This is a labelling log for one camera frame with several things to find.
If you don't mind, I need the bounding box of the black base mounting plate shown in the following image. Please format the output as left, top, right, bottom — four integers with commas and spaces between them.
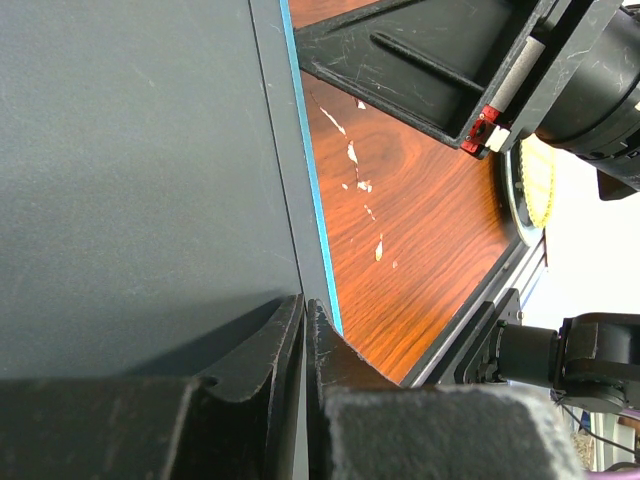
423, 288, 521, 385

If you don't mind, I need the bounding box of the aluminium frame rail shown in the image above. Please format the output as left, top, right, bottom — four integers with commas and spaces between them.
400, 239, 546, 388

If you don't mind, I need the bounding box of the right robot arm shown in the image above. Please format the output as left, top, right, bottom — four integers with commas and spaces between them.
295, 1, 639, 413

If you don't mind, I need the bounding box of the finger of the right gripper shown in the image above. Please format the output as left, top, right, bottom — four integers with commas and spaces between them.
295, 0, 540, 148

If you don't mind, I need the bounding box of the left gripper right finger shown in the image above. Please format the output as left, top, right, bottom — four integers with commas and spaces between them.
306, 300, 585, 479

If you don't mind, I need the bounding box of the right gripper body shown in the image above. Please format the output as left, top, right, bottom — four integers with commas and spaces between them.
462, 1, 639, 165

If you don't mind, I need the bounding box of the grey plate with yellow mat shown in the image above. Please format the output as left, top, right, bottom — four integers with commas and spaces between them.
500, 135, 557, 247

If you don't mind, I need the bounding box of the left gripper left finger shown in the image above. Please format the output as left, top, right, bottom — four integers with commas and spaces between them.
1, 295, 305, 479

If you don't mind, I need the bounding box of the black network switch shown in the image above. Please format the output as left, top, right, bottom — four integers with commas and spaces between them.
1, 1, 336, 479

